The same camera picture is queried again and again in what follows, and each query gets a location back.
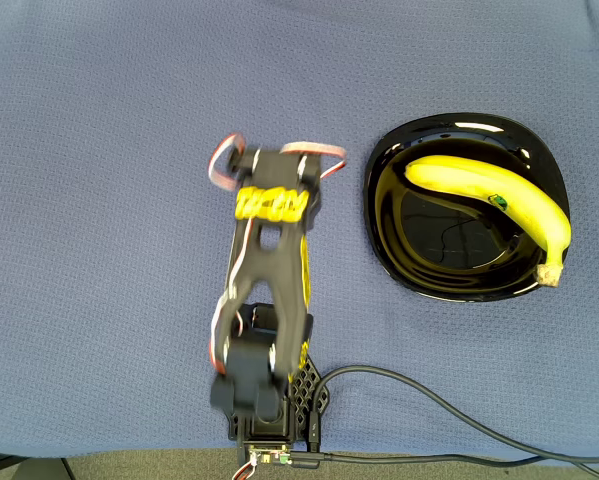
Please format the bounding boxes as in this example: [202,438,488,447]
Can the red white servo wires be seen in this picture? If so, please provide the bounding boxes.
[207,133,349,374]

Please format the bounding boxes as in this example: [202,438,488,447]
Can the blue textured table cloth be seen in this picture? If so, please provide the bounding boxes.
[0,0,599,459]

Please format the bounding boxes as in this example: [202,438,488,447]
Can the black USB cable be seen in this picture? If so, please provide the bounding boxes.
[304,364,599,476]

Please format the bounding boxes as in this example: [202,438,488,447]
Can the glossy black plate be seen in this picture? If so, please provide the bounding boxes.
[362,113,571,304]

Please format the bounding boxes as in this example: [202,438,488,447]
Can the yellow banana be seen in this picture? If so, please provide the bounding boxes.
[403,154,574,289]

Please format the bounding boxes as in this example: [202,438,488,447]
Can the small motor controller board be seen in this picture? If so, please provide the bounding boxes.
[238,447,293,469]

